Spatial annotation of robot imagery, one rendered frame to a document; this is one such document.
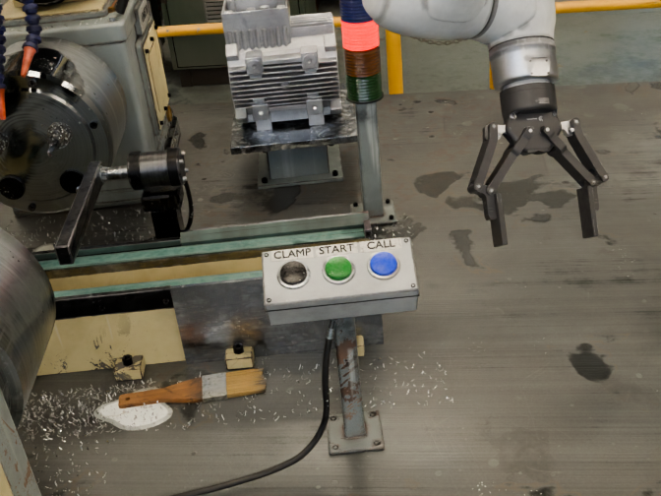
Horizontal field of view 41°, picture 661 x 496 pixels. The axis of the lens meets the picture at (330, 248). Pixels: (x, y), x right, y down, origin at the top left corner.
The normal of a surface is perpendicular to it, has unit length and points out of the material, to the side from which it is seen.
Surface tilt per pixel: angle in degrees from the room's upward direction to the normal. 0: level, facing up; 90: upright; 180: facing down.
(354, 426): 90
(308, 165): 90
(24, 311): 77
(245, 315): 90
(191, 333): 90
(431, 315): 0
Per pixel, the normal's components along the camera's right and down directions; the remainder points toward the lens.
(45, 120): 0.05, 0.52
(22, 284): 0.90, -0.40
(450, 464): -0.09, -0.85
